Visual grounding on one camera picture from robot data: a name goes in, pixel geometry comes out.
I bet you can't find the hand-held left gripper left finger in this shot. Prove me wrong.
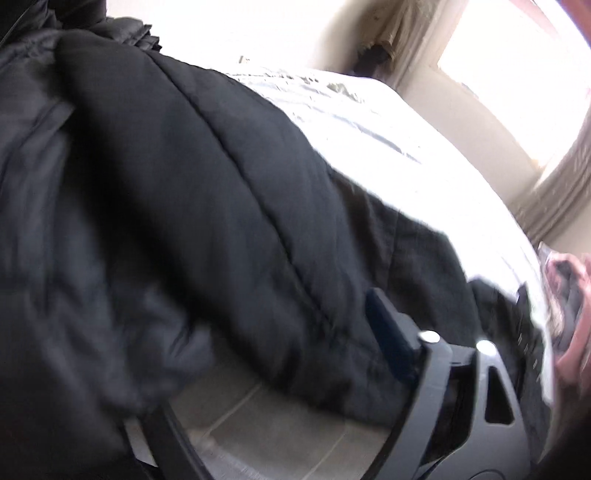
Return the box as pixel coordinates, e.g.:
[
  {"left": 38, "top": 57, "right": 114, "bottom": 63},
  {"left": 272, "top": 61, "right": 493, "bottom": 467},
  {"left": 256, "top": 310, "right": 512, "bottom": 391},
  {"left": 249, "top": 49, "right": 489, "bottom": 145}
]
[{"left": 126, "top": 402, "right": 217, "bottom": 480}]

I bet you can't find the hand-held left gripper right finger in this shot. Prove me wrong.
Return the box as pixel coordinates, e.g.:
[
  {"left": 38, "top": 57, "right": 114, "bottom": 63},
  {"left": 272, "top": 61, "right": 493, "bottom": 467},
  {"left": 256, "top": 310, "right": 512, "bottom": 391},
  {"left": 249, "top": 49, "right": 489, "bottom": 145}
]
[{"left": 365, "top": 287, "right": 536, "bottom": 480}]

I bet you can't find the black padded coat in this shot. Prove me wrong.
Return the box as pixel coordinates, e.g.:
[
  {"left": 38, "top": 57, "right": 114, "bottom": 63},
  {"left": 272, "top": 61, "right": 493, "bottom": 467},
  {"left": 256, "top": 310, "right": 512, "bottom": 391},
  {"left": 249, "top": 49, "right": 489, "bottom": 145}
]
[{"left": 0, "top": 0, "right": 555, "bottom": 480}]

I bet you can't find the bed with grey quilted bedspread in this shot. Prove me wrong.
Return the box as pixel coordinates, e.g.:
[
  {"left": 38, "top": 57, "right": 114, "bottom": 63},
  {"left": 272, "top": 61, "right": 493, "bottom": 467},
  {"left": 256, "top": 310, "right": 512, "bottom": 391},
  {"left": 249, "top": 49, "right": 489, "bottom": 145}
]
[{"left": 222, "top": 65, "right": 557, "bottom": 407}]

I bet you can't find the dark lace cloth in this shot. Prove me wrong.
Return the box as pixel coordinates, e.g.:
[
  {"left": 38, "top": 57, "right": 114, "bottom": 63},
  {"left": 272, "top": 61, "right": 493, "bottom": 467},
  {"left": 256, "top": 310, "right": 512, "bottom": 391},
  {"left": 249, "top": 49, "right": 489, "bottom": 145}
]
[{"left": 547, "top": 258, "right": 583, "bottom": 352}]

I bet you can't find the dark hanging cloth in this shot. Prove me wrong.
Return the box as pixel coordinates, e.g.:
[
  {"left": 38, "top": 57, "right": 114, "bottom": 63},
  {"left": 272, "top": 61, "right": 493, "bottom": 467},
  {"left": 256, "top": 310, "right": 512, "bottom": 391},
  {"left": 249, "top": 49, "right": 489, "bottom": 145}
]
[{"left": 353, "top": 41, "right": 393, "bottom": 77}]

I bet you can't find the beige curtain with hanging cloth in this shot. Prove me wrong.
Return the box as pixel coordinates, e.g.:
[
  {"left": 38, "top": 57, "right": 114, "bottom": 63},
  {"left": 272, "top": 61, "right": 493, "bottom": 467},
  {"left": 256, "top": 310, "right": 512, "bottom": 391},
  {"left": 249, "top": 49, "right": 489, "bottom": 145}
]
[{"left": 355, "top": 0, "right": 444, "bottom": 88}]

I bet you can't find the window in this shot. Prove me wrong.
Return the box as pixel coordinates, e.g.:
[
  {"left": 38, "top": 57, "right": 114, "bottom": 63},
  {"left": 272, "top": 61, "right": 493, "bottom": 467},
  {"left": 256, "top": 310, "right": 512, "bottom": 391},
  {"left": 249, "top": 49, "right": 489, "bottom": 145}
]
[{"left": 436, "top": 0, "right": 591, "bottom": 171}]

